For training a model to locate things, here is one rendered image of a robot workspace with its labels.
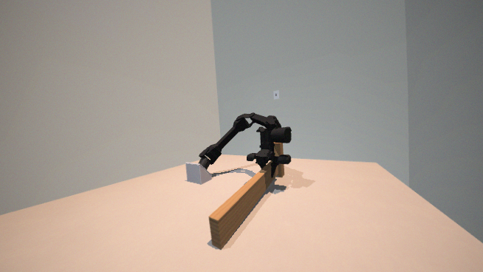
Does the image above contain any brown wooden board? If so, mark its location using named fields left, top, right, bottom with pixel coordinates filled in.
left=208, top=161, right=278, bottom=249

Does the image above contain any brown wooden post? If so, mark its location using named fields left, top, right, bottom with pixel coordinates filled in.
left=274, top=143, right=284, bottom=177

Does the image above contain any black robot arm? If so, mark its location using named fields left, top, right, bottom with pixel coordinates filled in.
left=198, top=112, right=292, bottom=170

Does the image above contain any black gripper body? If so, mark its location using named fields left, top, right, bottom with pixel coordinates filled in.
left=247, top=142, right=291, bottom=164

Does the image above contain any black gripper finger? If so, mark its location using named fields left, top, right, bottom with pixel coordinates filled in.
left=270, top=163, right=280, bottom=178
left=256, top=162, right=266, bottom=169

